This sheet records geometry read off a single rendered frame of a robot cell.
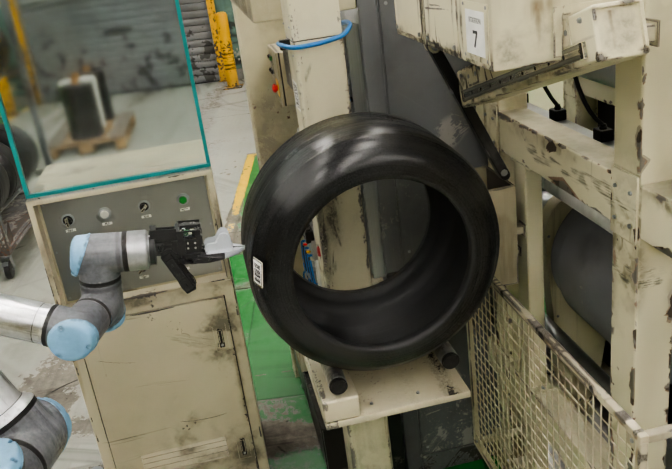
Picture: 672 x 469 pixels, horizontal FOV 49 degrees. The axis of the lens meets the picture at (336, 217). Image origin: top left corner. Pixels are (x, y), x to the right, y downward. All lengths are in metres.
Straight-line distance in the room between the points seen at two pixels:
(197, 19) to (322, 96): 9.04
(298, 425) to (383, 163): 1.82
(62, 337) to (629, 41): 1.20
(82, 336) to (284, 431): 1.71
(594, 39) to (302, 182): 0.65
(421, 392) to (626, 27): 1.02
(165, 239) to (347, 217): 0.55
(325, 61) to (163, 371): 1.21
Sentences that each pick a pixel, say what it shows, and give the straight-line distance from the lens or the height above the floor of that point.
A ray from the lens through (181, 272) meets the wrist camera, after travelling 1.72.
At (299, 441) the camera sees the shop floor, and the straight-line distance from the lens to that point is 3.13.
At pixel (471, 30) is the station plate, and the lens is 1.42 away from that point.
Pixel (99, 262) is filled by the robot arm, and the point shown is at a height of 1.30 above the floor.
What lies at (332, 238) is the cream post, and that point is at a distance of 2.03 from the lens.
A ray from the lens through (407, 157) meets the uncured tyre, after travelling 1.60.
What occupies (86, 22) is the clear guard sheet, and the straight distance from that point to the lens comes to 2.25.
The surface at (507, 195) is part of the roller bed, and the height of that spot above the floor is 1.17.
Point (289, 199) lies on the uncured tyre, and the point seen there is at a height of 1.38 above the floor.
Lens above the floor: 1.92
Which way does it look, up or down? 22 degrees down
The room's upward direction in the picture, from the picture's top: 8 degrees counter-clockwise
